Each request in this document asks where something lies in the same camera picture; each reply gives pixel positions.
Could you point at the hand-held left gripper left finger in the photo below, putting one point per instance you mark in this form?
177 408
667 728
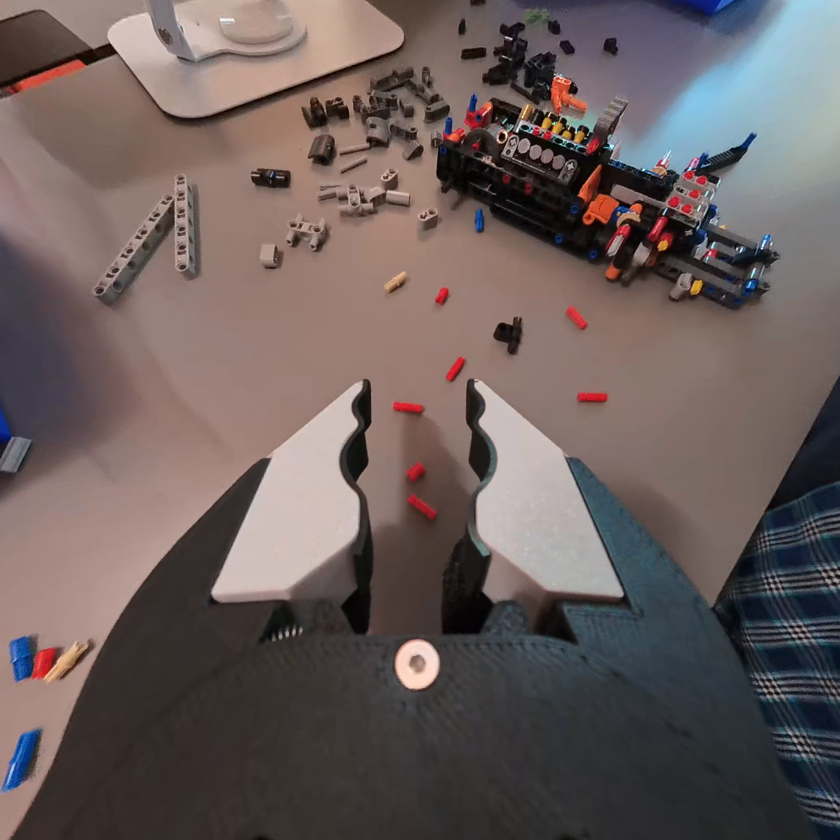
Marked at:
295 512

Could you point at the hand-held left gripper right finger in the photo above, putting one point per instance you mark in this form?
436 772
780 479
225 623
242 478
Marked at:
538 525

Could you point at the tan lego pin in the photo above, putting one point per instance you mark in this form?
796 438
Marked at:
395 282
65 661

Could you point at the lego car chassis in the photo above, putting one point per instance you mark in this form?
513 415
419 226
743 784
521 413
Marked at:
544 190

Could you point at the black lego gear rack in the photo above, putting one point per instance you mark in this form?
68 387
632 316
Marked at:
732 152

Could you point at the scattered red lego pins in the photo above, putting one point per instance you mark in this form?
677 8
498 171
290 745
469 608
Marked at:
407 407

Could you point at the black lego connector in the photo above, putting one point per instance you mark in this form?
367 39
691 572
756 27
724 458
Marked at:
510 331

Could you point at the grey lego piece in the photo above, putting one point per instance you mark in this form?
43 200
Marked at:
14 454

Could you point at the short red lego pin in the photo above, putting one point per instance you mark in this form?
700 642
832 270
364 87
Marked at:
44 663

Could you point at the long grey lego beam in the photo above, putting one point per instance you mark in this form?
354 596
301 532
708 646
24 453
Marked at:
186 223
134 249

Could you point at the black lego pin blue band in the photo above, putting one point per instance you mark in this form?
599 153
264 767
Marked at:
279 178

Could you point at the orange lego connector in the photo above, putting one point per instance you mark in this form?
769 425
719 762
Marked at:
574 103
563 85

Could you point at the pile of grey lego pieces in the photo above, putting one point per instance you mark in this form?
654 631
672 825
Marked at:
394 98

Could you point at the pile of black lego pieces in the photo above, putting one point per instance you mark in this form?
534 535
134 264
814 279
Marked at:
508 49

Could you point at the green lego piece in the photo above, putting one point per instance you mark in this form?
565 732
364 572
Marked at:
537 16

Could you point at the person's torso in plaid shirt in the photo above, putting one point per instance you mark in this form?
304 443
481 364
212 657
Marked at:
787 590

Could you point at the black and orange object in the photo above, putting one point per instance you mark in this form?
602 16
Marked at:
39 39

